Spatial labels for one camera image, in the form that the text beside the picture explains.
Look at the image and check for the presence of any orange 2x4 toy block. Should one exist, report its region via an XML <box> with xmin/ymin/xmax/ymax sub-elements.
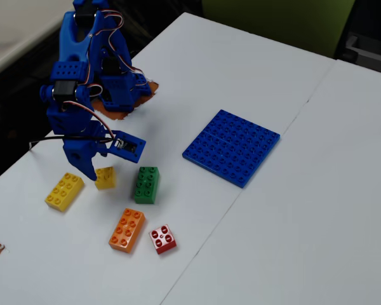
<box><xmin>108</xmin><ymin>208</ymin><xmax>146</xmax><ymax>254</ymax></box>

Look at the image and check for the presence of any blue perforated robot base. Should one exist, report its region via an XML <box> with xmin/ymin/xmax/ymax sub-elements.
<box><xmin>98</xmin><ymin>68</ymin><xmax>152</xmax><ymax>112</ymax></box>

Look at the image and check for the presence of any black chair caster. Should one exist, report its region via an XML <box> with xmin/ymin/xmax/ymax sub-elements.
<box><xmin>338</xmin><ymin>49</ymin><xmax>359</xmax><ymax>64</ymax></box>

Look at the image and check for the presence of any green chair back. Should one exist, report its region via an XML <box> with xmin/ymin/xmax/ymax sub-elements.
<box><xmin>202</xmin><ymin>0</ymin><xmax>356</xmax><ymax>60</ymax></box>

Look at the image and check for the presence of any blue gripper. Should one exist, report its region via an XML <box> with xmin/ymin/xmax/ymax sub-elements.
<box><xmin>46</xmin><ymin>107</ymin><xmax>117</xmax><ymax>182</ymax></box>

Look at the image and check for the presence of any yellow 2x2 toy block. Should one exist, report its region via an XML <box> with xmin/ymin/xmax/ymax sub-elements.
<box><xmin>94</xmin><ymin>166</ymin><xmax>117</xmax><ymax>191</ymax></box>

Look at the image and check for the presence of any tricolour gripper servo wire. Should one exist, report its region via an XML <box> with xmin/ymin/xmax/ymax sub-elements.
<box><xmin>62</xmin><ymin>100</ymin><xmax>115</xmax><ymax>140</ymax></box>

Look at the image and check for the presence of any tricolour arm servo wire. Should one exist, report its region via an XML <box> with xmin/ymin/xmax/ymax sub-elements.
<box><xmin>88</xmin><ymin>10</ymin><xmax>145</xmax><ymax>93</ymax></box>

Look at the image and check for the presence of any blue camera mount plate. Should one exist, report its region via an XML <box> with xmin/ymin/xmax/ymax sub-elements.
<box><xmin>107</xmin><ymin>129</ymin><xmax>147</xmax><ymax>165</ymax></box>

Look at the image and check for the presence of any blue 8x8 studded baseplate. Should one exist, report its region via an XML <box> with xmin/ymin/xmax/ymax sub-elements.
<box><xmin>182</xmin><ymin>109</ymin><xmax>281</xmax><ymax>189</ymax></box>

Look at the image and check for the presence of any red 2x2 toy block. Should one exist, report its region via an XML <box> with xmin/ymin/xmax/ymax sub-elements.
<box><xmin>148</xmin><ymin>224</ymin><xmax>178</xmax><ymax>255</ymax></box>

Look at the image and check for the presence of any yellow 2x4 toy block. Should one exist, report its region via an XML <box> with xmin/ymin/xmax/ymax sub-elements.
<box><xmin>44</xmin><ymin>172</ymin><xmax>85</xmax><ymax>213</ymax></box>

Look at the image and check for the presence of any grey metal frame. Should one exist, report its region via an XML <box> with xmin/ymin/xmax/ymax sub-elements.
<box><xmin>335</xmin><ymin>31</ymin><xmax>381</xmax><ymax>77</ymax></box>

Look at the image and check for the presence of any white background table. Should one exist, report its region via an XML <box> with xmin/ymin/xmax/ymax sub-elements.
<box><xmin>0</xmin><ymin>0</ymin><xmax>98</xmax><ymax>82</ymax></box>

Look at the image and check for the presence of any green 2x4 toy block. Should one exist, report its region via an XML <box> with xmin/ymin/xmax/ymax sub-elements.
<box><xmin>133</xmin><ymin>166</ymin><xmax>161</xmax><ymax>205</ymax></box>

